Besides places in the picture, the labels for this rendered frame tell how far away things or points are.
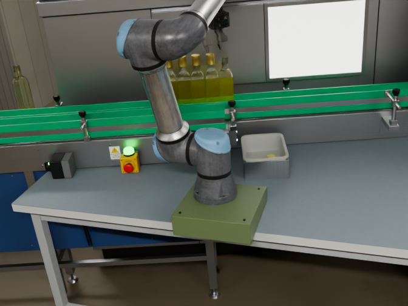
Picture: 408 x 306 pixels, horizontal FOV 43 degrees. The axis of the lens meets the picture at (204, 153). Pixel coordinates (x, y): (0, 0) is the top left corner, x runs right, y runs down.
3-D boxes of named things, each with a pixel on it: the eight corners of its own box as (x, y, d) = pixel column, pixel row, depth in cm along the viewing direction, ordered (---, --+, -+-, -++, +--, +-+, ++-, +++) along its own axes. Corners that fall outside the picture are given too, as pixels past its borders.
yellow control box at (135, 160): (141, 165, 220) (138, 149, 216) (138, 173, 213) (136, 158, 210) (124, 166, 220) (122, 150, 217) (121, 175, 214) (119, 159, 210)
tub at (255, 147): (282, 150, 221) (282, 132, 217) (289, 176, 201) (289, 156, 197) (241, 153, 221) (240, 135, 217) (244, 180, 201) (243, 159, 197)
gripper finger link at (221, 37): (226, 52, 197) (220, 29, 192) (218, 49, 202) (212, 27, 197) (233, 48, 198) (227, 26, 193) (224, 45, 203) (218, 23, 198)
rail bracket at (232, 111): (235, 118, 222) (234, 90, 216) (237, 135, 207) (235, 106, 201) (229, 119, 222) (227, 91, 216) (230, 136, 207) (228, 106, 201)
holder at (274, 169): (280, 146, 225) (280, 129, 222) (289, 178, 201) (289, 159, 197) (241, 149, 226) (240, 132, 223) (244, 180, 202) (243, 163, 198)
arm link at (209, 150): (222, 178, 171) (220, 140, 165) (186, 172, 177) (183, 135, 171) (237, 164, 181) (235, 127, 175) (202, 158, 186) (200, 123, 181)
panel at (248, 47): (362, 73, 232) (367, -6, 216) (364, 74, 229) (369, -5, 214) (161, 87, 236) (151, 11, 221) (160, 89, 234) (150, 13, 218)
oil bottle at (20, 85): (37, 118, 242) (24, 63, 230) (33, 123, 237) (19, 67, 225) (26, 118, 242) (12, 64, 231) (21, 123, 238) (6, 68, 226)
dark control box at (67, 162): (76, 169, 221) (72, 152, 217) (71, 178, 214) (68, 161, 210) (57, 170, 222) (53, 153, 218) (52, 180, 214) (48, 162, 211)
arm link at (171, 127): (193, 173, 178) (150, 33, 143) (156, 167, 185) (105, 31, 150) (207, 150, 186) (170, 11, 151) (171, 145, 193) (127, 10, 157)
